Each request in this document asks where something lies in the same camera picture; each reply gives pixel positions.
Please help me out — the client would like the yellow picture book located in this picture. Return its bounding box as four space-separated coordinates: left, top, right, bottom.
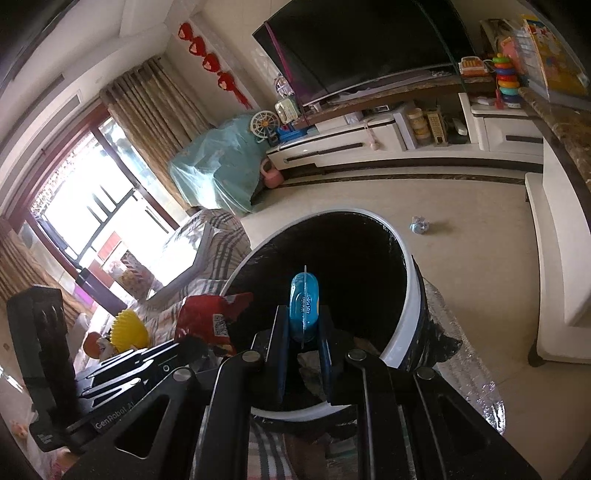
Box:
521 14 591 103

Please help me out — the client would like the pale green toy register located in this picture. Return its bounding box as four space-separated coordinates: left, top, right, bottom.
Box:
274 98 299 123

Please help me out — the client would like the blue toy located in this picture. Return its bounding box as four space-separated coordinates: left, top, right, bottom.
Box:
277 124 306 145

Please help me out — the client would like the yellow ridged toy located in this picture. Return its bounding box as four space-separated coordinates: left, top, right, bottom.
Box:
110 308 151 352

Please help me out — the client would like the white television cabinet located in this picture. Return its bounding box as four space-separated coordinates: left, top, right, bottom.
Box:
265 91 546 182

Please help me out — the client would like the beige curtain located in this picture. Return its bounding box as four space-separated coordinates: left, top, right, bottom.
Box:
0 220 90 333
99 55 219 211

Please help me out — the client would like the clear cookie jar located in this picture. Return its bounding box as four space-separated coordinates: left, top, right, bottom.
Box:
118 252 157 302

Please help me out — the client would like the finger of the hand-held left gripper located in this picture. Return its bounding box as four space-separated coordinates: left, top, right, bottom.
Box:
76 340 206 381
81 364 174 401

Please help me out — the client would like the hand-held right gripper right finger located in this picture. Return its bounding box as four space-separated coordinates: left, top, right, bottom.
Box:
321 318 541 480

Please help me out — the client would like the red hanging wall ornament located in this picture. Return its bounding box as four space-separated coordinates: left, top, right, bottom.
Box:
178 20 253 110

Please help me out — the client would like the plaid tablecloth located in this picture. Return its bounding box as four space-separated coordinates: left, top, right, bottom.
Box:
136 209 361 480

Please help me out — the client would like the stack of tape rolls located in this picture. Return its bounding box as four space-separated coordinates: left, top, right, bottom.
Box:
406 108 431 140

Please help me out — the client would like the toy ferris wheel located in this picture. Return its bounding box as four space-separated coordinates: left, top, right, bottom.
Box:
250 110 281 145

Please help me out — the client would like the clear bubble wrap sheet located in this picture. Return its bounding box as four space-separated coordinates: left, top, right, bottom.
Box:
413 281 507 435

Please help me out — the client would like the blue snack packet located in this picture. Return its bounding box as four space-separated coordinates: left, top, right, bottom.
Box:
288 265 320 343

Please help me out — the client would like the beige remote control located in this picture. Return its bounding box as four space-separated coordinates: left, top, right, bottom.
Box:
427 111 447 147

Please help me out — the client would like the orange round thing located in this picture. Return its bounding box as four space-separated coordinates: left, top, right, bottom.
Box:
85 331 114 361

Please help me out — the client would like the rainbow stacking ring toy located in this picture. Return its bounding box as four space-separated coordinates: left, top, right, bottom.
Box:
491 52 523 105

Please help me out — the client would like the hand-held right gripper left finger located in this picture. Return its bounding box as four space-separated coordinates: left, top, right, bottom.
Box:
62 305 291 480

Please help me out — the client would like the white bin with black bag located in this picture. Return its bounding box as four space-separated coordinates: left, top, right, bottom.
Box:
219 208 463 422

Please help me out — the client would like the dark red snack packet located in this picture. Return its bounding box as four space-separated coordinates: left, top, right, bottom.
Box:
174 292 256 358

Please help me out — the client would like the white side cabinet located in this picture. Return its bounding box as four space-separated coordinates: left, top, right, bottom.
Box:
518 85 591 368

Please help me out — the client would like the glass balcony door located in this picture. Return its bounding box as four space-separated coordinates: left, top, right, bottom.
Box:
9 110 182 319

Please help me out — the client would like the black flat television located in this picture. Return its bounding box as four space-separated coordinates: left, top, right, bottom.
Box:
252 0 477 108

